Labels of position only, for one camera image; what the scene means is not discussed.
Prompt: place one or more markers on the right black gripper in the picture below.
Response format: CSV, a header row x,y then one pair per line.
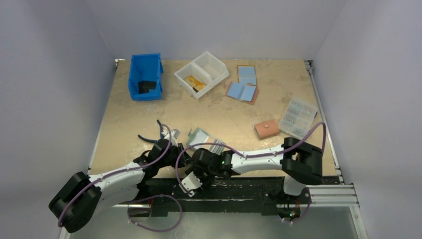
x,y
194,164

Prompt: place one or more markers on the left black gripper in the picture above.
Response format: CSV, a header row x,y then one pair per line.
x,y
184,160

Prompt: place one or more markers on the green card holder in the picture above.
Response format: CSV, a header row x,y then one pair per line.
x,y
200,136

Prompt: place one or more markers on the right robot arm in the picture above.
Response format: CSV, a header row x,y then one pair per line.
x,y
302,162

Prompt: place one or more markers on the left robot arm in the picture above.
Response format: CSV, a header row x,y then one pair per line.
x,y
85,195

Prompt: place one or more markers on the black block in bin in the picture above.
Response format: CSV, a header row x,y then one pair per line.
x,y
145,87

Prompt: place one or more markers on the pink leather pouch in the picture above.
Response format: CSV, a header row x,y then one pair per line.
x,y
266,129

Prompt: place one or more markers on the blue plastic bin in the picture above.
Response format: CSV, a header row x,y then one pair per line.
x,y
145,67

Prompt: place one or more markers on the white divided tray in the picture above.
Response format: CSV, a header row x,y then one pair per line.
x,y
207,69

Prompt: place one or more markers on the open blue brown wallet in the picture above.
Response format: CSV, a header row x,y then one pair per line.
x,y
245,89

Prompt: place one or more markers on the clear plastic organizer box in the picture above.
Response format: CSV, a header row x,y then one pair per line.
x,y
298,118

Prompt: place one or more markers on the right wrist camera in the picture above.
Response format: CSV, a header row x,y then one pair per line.
x,y
190,183

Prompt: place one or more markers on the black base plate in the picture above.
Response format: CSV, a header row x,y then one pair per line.
x,y
263,195

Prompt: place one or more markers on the aluminium rail frame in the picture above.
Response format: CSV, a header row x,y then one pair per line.
x,y
333,214

